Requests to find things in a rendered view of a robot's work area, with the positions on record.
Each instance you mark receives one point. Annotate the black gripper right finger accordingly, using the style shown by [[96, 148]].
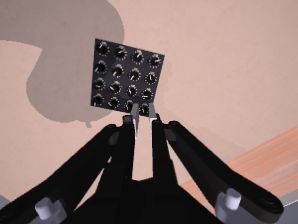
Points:
[[235, 199]]

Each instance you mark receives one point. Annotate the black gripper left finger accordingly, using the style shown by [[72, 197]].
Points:
[[54, 199]]

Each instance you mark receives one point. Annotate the black knob box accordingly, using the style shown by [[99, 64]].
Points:
[[120, 90]]

